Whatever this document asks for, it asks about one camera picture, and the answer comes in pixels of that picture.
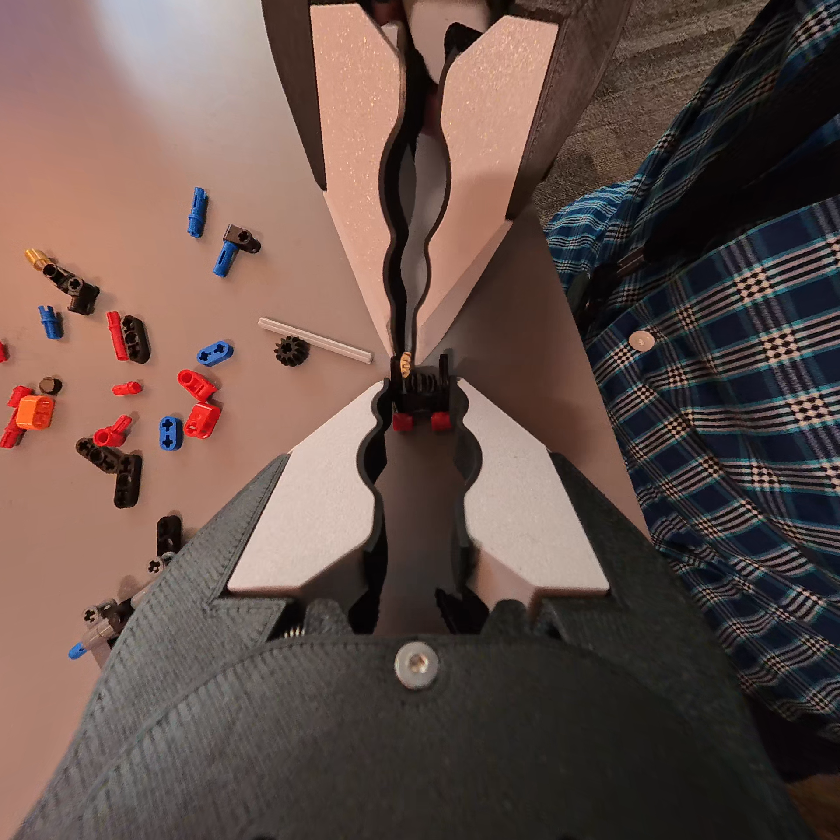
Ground red lego pin piece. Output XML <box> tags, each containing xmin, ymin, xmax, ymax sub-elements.
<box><xmin>0</xmin><ymin>386</ymin><xmax>34</xmax><ymax>450</ymax></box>

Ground black lego frame red pins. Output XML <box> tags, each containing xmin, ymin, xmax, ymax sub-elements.
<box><xmin>390</xmin><ymin>354</ymin><xmax>455</xmax><ymax>432</ymax></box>

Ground grey lego axle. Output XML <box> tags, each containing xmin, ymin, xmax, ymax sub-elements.
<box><xmin>258</xmin><ymin>318</ymin><xmax>373</xmax><ymax>364</ymax></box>

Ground long black lego beam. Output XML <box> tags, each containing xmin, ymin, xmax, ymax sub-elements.
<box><xmin>75</xmin><ymin>437</ymin><xmax>129</xmax><ymax>473</ymax></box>

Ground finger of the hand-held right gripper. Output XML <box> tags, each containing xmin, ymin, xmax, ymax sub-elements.
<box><xmin>413</xmin><ymin>16</ymin><xmax>559</xmax><ymax>358</ymax></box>
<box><xmin>308</xmin><ymin>3</ymin><xmax>404</xmax><ymax>355</ymax></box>

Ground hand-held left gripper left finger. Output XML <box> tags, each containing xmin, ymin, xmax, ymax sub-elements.
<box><xmin>226</xmin><ymin>381</ymin><xmax>393</xmax><ymax>634</ymax></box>

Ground black connector with blue pin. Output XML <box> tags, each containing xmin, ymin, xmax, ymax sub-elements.
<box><xmin>212</xmin><ymin>224</ymin><xmax>262</xmax><ymax>278</ymax></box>

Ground blue plaid shirt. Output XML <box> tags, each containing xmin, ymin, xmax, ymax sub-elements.
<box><xmin>545</xmin><ymin>0</ymin><xmax>840</xmax><ymax>729</ymax></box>

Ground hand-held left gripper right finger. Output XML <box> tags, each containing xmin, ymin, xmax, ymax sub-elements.
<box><xmin>453</xmin><ymin>379</ymin><xmax>610</xmax><ymax>605</ymax></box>

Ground lego chassis assembly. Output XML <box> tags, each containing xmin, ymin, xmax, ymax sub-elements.
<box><xmin>68</xmin><ymin>551</ymin><xmax>178</xmax><ymax>664</ymax></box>

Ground orange lego piece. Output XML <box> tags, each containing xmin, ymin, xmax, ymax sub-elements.
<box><xmin>16</xmin><ymin>395</ymin><xmax>56</xmax><ymax>431</ymax></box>

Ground black lego connector assembly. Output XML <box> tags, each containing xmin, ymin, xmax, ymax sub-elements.
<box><xmin>42</xmin><ymin>262</ymin><xmax>101</xmax><ymax>316</ymax></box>

